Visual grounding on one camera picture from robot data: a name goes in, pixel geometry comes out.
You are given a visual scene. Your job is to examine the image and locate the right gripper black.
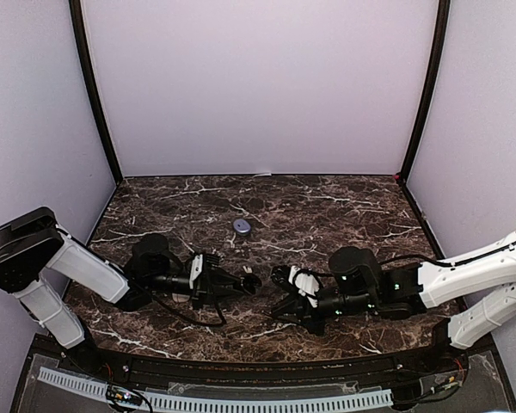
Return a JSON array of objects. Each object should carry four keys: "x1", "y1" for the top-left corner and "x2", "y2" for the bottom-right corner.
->
[{"x1": 270, "y1": 286, "x2": 378, "y2": 337}]

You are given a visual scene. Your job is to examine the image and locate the black earbud charging case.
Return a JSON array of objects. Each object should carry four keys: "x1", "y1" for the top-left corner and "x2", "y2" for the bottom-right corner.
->
[{"x1": 241, "y1": 274, "x2": 262, "y2": 295}]

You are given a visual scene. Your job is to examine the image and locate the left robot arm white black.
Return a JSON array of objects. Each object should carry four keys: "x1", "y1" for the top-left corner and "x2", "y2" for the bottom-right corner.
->
[{"x1": 0, "y1": 206, "x2": 255, "y2": 375}]

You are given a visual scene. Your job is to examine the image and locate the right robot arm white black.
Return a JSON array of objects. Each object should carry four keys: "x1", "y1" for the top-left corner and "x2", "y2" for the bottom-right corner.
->
[{"x1": 268, "y1": 231, "x2": 516, "y2": 373}]

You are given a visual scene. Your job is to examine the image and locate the beige earbud charging case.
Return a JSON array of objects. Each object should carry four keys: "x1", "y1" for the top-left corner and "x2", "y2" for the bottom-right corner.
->
[{"x1": 171, "y1": 293, "x2": 191, "y2": 303}]

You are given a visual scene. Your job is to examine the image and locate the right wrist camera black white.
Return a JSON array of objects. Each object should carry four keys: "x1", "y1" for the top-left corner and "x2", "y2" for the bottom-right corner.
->
[{"x1": 271, "y1": 266, "x2": 323, "y2": 307}]

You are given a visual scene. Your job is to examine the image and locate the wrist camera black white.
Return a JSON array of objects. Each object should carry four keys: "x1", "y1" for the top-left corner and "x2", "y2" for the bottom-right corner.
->
[
  {"x1": 271, "y1": 266, "x2": 323, "y2": 307},
  {"x1": 189, "y1": 253, "x2": 220, "y2": 289}
]

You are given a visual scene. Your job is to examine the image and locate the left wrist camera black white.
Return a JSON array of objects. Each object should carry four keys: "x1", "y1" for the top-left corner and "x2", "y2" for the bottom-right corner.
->
[{"x1": 189, "y1": 253, "x2": 220, "y2": 289}]

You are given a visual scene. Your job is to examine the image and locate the black front table rail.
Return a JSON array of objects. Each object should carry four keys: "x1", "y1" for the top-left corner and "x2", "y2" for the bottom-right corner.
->
[{"x1": 97, "y1": 348, "x2": 436, "y2": 386}]

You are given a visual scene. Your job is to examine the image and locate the grey slotted cable duct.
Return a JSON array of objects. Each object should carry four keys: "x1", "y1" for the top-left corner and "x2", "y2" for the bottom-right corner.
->
[{"x1": 37, "y1": 367, "x2": 392, "y2": 410}]

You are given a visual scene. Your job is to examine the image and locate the left circuit board with wires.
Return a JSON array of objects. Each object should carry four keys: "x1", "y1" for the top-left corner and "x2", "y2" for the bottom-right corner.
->
[{"x1": 105, "y1": 385, "x2": 143, "y2": 408}]

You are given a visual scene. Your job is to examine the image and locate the circuit board with wires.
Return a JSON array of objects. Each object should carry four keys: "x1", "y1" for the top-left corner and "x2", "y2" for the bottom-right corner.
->
[
  {"x1": 105, "y1": 385, "x2": 143, "y2": 408},
  {"x1": 430, "y1": 374, "x2": 461, "y2": 395}
]

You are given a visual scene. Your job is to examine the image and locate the right circuit board with wires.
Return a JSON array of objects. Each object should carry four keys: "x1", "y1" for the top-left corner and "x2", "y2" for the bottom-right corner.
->
[{"x1": 430, "y1": 374, "x2": 461, "y2": 395}]

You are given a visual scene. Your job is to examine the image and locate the black frame post left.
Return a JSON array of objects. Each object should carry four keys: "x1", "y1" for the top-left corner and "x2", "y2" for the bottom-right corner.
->
[{"x1": 68, "y1": 0, "x2": 124, "y2": 186}]

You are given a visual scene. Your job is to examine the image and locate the black frame post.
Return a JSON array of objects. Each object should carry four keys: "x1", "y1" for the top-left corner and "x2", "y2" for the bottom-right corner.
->
[
  {"x1": 397, "y1": 0, "x2": 451, "y2": 186},
  {"x1": 68, "y1": 0, "x2": 124, "y2": 186}
]

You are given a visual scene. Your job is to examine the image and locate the black frame post right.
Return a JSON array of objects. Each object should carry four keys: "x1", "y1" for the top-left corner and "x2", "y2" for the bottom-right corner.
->
[{"x1": 397, "y1": 0, "x2": 451, "y2": 186}]

